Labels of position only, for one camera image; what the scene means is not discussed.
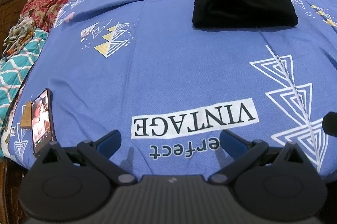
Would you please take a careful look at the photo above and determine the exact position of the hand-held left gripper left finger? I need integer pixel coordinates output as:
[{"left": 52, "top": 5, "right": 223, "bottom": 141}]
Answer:
[{"left": 39, "top": 130, "right": 137, "bottom": 186}]

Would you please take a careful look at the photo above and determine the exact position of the black smartphone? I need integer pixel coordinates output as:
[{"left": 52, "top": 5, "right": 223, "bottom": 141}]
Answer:
[{"left": 31, "top": 88, "right": 56, "bottom": 158}]

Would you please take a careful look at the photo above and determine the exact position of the wooden bed side rail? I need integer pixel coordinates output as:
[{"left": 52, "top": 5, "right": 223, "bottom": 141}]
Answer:
[{"left": 0, "top": 157, "right": 31, "bottom": 224}]

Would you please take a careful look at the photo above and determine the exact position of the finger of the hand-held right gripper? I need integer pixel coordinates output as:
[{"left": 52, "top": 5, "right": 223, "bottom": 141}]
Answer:
[{"left": 322, "top": 111, "right": 337, "bottom": 135}]

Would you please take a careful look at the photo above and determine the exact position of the teal patterned quilt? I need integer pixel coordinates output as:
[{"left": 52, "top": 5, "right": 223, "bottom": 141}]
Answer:
[{"left": 0, "top": 28, "right": 50, "bottom": 136}]

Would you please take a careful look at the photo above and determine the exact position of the multicoloured floral scarf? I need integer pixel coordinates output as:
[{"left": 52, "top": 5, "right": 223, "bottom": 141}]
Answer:
[{"left": 3, "top": 15, "right": 36, "bottom": 58}]

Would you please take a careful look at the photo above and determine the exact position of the blue printed bedsheet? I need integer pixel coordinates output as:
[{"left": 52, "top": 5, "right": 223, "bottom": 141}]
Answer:
[{"left": 0, "top": 0, "right": 337, "bottom": 182}]

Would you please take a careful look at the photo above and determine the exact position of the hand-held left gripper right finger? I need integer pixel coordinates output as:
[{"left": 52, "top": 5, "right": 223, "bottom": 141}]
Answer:
[{"left": 209, "top": 129, "right": 306, "bottom": 186}]

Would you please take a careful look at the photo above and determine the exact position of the brown card tag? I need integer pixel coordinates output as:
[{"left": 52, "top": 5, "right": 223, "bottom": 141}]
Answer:
[{"left": 20, "top": 101, "right": 33, "bottom": 130}]

